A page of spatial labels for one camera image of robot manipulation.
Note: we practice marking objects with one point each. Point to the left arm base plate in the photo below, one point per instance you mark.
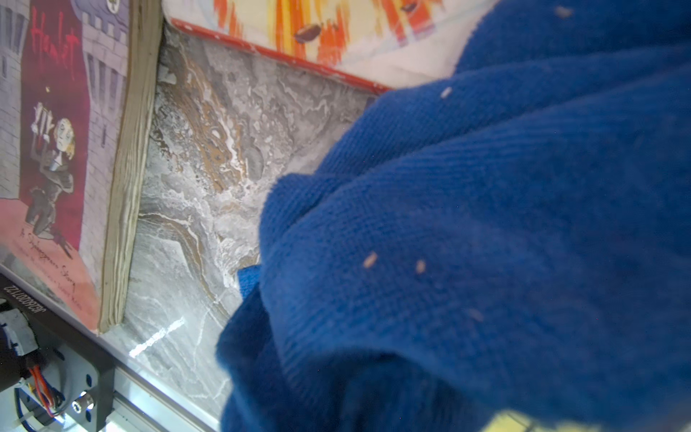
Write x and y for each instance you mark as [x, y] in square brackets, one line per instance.
[53, 368]

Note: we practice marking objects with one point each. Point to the navy Guiguzi book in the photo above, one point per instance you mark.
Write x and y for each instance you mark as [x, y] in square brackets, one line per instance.
[512, 421]

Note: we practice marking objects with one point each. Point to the red manga comic book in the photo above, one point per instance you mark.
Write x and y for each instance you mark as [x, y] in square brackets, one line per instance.
[378, 45]

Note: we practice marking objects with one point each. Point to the blue cloth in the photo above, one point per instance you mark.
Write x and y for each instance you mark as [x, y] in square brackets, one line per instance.
[513, 237]

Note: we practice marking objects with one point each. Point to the Hamlet purple red book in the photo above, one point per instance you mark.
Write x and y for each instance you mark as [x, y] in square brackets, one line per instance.
[78, 83]

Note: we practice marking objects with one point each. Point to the aluminium front rail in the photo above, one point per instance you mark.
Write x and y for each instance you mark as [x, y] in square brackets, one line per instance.
[149, 408]

